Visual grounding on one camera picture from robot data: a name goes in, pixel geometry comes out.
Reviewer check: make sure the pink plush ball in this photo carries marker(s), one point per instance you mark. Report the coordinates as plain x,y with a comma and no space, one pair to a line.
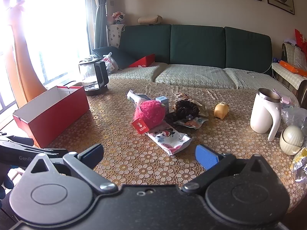
150,112

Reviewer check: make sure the clear plastic bag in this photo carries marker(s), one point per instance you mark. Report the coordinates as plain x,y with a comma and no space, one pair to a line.
293,117

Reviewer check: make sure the beige covered chair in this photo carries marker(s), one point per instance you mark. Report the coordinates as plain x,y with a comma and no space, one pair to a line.
296,55

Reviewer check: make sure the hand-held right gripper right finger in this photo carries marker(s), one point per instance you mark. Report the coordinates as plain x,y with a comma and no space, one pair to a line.
206,155

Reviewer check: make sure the small light blue box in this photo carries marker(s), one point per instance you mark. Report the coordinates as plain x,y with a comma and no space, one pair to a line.
162,100

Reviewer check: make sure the yellow packet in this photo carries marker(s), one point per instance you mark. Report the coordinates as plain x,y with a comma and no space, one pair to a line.
301,165

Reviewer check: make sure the small pink item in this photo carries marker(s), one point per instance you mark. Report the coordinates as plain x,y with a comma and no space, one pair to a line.
286,100

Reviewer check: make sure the small yellow toy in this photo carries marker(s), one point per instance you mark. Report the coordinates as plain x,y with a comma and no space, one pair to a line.
221,110

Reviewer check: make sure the person's left hand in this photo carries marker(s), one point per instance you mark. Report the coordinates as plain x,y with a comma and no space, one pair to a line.
6,181

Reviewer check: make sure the white green packet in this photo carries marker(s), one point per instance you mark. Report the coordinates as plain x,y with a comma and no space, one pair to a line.
136,97

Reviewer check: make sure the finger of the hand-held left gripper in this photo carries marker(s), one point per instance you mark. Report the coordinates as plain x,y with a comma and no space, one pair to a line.
16,140
58,152

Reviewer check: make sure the cream round container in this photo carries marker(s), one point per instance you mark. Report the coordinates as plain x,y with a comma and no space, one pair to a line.
291,139

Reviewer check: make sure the white patterned bin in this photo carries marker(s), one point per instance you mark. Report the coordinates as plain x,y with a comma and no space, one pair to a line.
115,36

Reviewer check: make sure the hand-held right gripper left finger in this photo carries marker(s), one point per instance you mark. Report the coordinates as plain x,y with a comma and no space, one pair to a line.
92,153

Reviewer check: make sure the beige rolled cushion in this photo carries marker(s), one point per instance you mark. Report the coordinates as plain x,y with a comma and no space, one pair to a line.
150,20

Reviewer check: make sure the floral patterned desktop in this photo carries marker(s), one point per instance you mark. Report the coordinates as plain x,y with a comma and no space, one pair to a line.
134,165

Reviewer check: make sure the orange curtain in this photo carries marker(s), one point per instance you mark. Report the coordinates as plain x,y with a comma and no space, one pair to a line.
26,71

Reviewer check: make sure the grey curtain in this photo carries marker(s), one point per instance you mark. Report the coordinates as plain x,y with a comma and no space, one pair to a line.
102,16

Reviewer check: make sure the red cloth item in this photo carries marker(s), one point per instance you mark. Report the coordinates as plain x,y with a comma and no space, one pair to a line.
301,39

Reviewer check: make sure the beige quilted sofa cover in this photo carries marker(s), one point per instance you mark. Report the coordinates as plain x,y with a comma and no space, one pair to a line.
191,76

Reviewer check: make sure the wall switch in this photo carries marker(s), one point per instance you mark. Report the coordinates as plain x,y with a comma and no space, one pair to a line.
111,2

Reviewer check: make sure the panda print wipes packet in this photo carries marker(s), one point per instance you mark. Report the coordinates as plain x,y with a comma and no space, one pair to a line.
169,137

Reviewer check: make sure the dark brown curly scrunchie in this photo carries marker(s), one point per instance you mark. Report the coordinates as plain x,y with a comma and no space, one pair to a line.
186,109

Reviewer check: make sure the side table with cloth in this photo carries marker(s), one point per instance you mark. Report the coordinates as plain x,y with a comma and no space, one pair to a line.
287,76

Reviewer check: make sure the green sofa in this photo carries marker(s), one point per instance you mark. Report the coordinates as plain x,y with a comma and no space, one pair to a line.
196,45

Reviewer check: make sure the red cardboard box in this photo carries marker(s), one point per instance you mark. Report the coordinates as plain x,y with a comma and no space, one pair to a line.
60,110

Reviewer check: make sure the colourful flat packet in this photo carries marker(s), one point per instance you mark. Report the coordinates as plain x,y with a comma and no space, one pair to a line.
194,122

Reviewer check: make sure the plastic bag with red contents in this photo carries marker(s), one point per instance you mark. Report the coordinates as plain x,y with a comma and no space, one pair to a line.
110,63

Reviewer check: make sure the orange flat box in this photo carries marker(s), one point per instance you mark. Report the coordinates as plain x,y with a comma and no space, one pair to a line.
292,68

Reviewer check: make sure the glass electric kettle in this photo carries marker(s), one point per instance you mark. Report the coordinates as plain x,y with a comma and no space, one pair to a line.
92,76

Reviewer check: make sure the dark pillow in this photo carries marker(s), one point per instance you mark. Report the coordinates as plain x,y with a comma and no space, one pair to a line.
120,57

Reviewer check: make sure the small hair accessory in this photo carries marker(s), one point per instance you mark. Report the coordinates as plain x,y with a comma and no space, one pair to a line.
182,95

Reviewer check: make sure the red box lid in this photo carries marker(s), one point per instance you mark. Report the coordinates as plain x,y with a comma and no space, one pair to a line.
144,61

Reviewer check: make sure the plush toys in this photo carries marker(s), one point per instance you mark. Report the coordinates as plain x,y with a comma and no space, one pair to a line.
118,18

